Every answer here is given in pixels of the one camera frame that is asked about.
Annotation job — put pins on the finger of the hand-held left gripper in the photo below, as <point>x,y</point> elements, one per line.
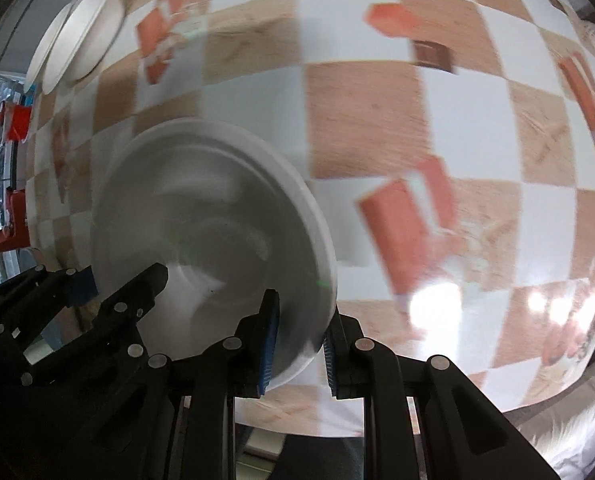
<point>145,285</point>
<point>83,286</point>

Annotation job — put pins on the white plate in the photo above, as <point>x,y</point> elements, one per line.
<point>97,30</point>
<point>39,60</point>

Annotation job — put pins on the checkered printed tablecloth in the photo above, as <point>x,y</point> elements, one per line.
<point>367,110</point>

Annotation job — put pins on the red plastic stool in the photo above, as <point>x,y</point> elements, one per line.
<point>16,122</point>
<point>12,220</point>

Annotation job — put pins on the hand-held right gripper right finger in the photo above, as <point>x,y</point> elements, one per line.
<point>331,360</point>

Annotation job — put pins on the white bowl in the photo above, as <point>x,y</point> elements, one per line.
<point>202,220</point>

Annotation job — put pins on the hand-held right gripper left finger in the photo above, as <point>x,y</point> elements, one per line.
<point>269,347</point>

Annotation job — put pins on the grey fluffy cloth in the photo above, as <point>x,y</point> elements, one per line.
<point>572,425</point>

